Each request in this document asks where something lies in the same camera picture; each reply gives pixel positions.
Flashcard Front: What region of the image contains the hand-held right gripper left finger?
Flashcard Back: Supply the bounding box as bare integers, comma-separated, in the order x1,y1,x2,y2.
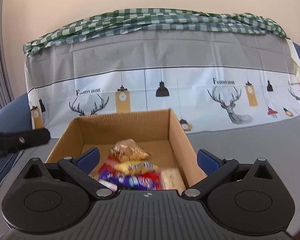
21,147,115,200

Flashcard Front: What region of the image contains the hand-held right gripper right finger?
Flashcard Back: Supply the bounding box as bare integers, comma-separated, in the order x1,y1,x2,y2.
181,149,278,200

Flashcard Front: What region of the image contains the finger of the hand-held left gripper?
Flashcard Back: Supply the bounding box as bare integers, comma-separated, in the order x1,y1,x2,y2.
0,127,50,159

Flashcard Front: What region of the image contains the clear peanut snack bag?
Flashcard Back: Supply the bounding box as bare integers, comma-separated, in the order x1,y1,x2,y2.
109,139,152,163

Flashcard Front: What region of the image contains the purple snack packet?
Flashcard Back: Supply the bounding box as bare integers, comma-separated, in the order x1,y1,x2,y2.
99,169,158,190

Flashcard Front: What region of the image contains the yellow snack packet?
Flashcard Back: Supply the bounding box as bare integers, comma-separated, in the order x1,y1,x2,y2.
114,161,158,175

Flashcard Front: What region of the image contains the brown cardboard box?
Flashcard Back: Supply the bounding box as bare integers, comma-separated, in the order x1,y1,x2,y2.
45,108,207,188

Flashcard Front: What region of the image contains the red snack packet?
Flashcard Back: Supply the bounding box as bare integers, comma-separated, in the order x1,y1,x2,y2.
100,156,163,190

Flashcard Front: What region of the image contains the small white wrapper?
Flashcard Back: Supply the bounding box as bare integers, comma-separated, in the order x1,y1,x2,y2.
99,179,118,192

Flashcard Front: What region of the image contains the grey deer print cloth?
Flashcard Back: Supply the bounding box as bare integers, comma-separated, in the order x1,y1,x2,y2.
0,27,300,240

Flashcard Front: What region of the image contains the cream cloth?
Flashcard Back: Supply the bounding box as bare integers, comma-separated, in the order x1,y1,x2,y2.
289,40,300,80

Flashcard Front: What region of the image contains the green checked cloth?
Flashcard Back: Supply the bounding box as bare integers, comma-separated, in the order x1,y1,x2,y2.
23,9,290,57

